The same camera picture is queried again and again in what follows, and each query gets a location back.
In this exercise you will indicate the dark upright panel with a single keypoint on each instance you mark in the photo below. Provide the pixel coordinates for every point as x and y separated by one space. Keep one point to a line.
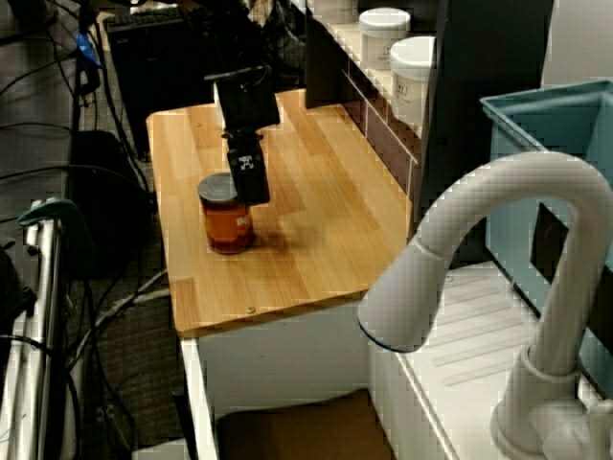
479 96

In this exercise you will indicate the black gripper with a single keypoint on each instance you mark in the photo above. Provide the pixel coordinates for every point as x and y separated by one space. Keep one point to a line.
242 140

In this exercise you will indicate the cream shelf ledge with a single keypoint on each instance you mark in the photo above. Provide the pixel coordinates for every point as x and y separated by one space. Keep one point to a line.
364 52

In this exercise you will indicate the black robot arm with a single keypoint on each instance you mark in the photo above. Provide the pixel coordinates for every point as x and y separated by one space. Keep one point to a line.
246 103

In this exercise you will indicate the dark tiled backsplash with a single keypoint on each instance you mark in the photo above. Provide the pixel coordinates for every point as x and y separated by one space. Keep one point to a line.
383 139

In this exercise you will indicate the aluminium frame rail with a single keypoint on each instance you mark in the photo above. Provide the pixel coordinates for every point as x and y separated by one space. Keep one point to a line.
40 297

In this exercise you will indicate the black equipment case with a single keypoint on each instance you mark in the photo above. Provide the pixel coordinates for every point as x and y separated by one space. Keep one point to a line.
153 72

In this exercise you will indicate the white labelled jar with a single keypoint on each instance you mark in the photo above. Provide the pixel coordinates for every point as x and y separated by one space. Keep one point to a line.
412 76
385 38

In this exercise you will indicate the teal plastic bin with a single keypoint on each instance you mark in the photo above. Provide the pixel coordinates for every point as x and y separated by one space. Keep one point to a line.
541 124

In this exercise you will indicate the blue clip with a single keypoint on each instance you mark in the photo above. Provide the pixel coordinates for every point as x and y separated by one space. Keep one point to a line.
88 50

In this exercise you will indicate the orange beans can grey lid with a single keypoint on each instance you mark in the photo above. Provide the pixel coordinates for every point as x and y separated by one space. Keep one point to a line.
225 230

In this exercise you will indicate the white toy kitchen cabinet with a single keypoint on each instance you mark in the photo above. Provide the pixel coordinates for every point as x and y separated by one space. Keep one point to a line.
287 350

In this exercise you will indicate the black hutch end panel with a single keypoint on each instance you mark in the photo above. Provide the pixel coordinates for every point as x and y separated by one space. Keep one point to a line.
330 67

